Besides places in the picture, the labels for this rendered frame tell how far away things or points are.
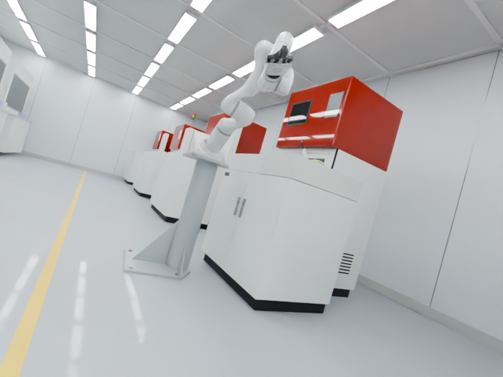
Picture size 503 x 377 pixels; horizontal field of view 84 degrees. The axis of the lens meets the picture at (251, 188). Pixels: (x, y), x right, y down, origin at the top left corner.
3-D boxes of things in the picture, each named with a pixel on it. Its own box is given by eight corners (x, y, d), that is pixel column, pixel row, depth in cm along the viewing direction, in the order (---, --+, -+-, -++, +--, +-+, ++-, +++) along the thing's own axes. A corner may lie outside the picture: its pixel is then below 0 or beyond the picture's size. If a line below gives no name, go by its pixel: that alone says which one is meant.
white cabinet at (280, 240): (256, 265, 277) (278, 186, 280) (325, 316, 194) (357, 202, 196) (196, 257, 245) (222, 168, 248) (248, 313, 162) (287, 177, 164)
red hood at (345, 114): (325, 167, 333) (338, 119, 334) (387, 172, 262) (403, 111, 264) (275, 146, 295) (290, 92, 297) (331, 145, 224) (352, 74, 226)
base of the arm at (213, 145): (197, 149, 195) (209, 130, 184) (202, 134, 208) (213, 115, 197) (221, 161, 202) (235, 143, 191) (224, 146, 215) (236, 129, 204)
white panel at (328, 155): (270, 185, 298) (281, 149, 299) (325, 195, 227) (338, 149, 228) (268, 184, 296) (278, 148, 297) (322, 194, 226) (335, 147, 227)
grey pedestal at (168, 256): (123, 271, 168) (162, 141, 170) (123, 250, 208) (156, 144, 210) (203, 283, 189) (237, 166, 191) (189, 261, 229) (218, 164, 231)
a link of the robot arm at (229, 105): (238, 124, 182) (216, 110, 178) (239, 118, 192) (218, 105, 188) (285, 54, 159) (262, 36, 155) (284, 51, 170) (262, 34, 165)
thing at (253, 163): (236, 171, 248) (240, 156, 248) (270, 176, 200) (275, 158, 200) (227, 168, 243) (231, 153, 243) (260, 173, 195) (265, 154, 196)
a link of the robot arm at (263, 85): (278, 87, 124) (259, 76, 123) (271, 97, 137) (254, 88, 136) (285, 70, 125) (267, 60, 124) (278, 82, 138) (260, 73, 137)
